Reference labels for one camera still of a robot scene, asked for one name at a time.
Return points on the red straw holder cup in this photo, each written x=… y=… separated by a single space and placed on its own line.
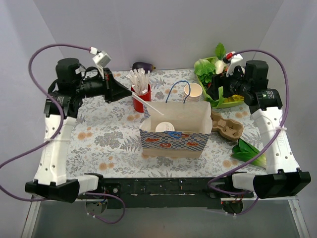
x=138 y=106

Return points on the floral table mat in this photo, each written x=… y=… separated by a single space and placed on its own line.
x=106 y=138

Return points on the white wrapped straws bundle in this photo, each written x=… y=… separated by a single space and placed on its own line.
x=140 y=80

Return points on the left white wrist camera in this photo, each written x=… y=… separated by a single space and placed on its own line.
x=101 y=60

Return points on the stack of paper cups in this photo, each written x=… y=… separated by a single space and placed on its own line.
x=192 y=92

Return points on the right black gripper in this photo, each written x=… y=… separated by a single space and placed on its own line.
x=226 y=83

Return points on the toy green lettuce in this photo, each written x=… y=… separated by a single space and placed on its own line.
x=205 y=70

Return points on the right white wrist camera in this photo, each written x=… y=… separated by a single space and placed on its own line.
x=232 y=60

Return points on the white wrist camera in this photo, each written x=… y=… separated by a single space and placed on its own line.
x=101 y=60
x=232 y=60

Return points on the toy bok choy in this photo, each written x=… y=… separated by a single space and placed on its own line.
x=244 y=151

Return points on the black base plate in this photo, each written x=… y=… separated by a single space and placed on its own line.
x=163 y=192

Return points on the green plastic basket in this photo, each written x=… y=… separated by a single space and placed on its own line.
x=205 y=87

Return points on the toy yellow leaf vegetable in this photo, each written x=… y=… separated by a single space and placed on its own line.
x=234 y=98

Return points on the blue checkered paper bag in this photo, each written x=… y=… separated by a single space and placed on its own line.
x=192 y=123

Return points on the single white straw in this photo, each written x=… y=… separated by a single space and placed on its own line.
x=136 y=97

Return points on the aluminium rail frame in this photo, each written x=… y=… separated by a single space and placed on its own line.
x=106 y=216

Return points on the purple toy eggplant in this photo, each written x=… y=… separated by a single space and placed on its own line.
x=147 y=67

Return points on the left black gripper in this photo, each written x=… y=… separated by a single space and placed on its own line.
x=108 y=85

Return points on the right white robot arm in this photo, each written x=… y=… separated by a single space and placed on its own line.
x=283 y=174

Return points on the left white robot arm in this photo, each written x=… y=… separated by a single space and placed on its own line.
x=61 y=110

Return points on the white cup lid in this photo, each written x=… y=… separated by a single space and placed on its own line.
x=164 y=126

